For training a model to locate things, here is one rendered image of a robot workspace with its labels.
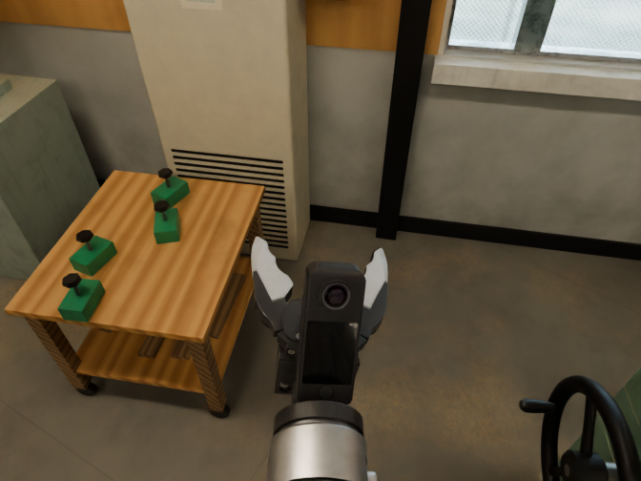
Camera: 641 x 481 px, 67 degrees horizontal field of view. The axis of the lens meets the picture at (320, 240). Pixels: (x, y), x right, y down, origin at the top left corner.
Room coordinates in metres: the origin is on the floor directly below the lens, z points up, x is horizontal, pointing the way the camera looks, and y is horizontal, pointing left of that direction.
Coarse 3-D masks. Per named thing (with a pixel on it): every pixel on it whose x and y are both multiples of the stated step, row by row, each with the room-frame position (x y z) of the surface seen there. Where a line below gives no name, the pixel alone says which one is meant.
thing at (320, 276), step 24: (312, 264) 0.26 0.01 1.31; (336, 264) 0.25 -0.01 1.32; (312, 288) 0.24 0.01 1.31; (336, 288) 0.23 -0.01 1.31; (360, 288) 0.24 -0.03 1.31; (312, 312) 0.23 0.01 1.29; (336, 312) 0.22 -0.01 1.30; (360, 312) 0.23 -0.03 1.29; (312, 336) 0.21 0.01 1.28; (336, 336) 0.22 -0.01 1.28; (312, 360) 0.20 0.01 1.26; (336, 360) 0.21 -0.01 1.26; (312, 384) 0.19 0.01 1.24; (336, 384) 0.20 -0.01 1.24
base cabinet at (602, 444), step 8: (624, 392) 0.47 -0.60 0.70; (616, 400) 0.48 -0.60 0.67; (624, 400) 0.46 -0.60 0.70; (624, 408) 0.45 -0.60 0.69; (632, 408) 0.44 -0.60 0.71; (600, 416) 0.48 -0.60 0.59; (632, 416) 0.43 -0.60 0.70; (600, 424) 0.47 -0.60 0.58; (632, 424) 0.42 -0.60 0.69; (600, 432) 0.45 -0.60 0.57; (632, 432) 0.40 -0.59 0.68; (576, 440) 0.49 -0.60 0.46; (600, 440) 0.44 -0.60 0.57; (608, 440) 0.43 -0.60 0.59; (576, 448) 0.47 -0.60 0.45; (600, 448) 0.43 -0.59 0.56; (608, 448) 0.42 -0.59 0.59; (608, 456) 0.40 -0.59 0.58; (640, 456) 0.36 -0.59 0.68; (560, 464) 0.48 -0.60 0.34; (560, 480) 0.44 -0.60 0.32
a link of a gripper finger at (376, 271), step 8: (376, 256) 0.34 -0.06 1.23; (384, 256) 0.35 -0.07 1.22; (368, 264) 0.33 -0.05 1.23; (376, 264) 0.33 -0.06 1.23; (384, 264) 0.33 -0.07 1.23; (368, 272) 0.32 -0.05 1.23; (376, 272) 0.32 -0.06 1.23; (384, 272) 0.32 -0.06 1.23; (368, 280) 0.31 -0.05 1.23; (376, 280) 0.31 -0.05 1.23; (384, 280) 0.31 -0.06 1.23; (368, 288) 0.30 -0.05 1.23; (376, 288) 0.30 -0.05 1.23; (368, 296) 0.29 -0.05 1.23; (376, 296) 0.29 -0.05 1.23; (368, 304) 0.28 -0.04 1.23
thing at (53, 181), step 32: (0, 96) 1.67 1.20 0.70; (32, 96) 1.67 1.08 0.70; (0, 128) 1.48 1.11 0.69; (32, 128) 1.61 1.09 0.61; (64, 128) 1.75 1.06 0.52; (0, 160) 1.42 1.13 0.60; (32, 160) 1.54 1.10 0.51; (64, 160) 1.68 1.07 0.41; (0, 192) 1.36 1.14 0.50; (32, 192) 1.47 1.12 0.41; (64, 192) 1.61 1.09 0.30; (0, 224) 1.36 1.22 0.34; (32, 224) 1.41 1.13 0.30; (64, 224) 1.54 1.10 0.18; (0, 256) 1.39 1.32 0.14; (32, 256) 1.35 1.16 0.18
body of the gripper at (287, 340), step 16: (288, 304) 0.27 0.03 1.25; (288, 320) 0.25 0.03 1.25; (288, 336) 0.23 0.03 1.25; (288, 352) 0.23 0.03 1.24; (288, 368) 0.23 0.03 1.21; (288, 384) 0.23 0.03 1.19; (288, 416) 0.17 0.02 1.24; (304, 416) 0.16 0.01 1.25; (320, 416) 0.16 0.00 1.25; (336, 416) 0.16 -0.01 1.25; (352, 416) 0.17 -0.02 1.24
